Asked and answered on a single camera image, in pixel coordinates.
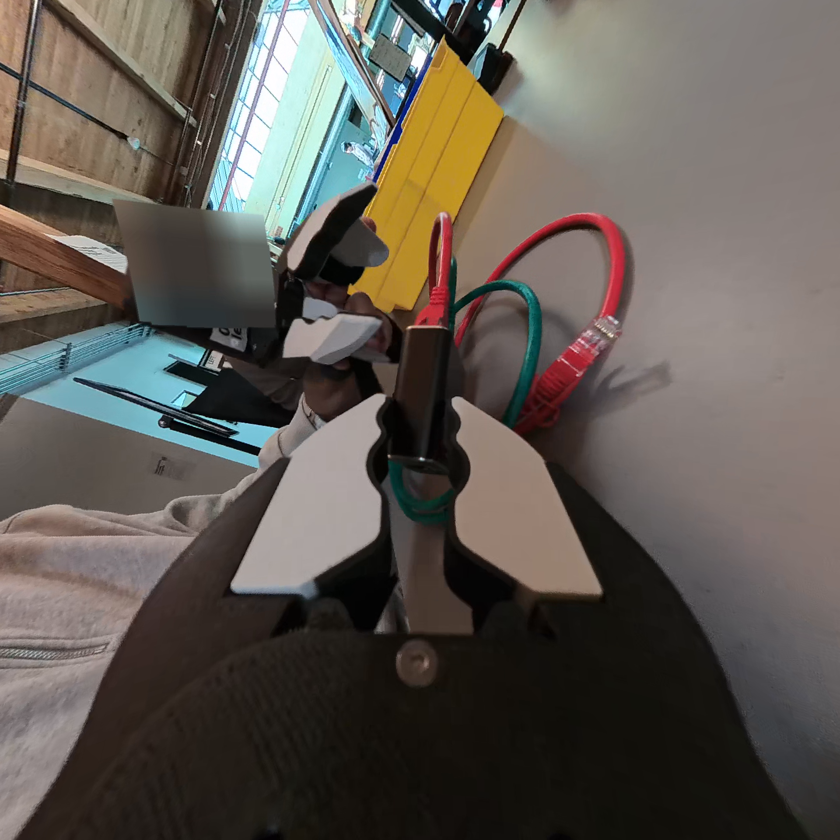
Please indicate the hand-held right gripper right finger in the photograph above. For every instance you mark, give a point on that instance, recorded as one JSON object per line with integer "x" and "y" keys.
{"x": 525, "y": 525}

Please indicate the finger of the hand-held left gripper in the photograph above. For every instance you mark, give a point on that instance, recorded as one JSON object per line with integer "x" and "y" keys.
{"x": 334, "y": 338}
{"x": 325, "y": 229}

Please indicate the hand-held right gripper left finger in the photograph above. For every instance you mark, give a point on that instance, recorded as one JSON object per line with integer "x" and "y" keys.
{"x": 315, "y": 518}

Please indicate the black network adapter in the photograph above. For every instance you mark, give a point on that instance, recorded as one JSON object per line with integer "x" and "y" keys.
{"x": 423, "y": 394}

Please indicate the large yellow plastic bin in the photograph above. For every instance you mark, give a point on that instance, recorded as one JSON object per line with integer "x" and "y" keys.
{"x": 433, "y": 177}

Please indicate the person's left forearm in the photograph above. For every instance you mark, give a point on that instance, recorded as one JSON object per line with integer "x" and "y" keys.
{"x": 289, "y": 439}

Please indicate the person's left hand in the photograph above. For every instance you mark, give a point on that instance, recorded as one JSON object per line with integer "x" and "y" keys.
{"x": 328, "y": 387}

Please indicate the blue plastic bin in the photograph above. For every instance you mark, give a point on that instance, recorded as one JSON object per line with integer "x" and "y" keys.
{"x": 400, "y": 124}

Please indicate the paper covered board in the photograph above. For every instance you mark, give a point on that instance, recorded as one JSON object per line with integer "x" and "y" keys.
{"x": 354, "y": 52}

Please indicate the wooden beam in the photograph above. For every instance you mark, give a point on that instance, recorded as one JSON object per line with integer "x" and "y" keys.
{"x": 59, "y": 256}

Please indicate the small black box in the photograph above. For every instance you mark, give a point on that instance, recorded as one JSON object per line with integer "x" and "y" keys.
{"x": 492, "y": 65}

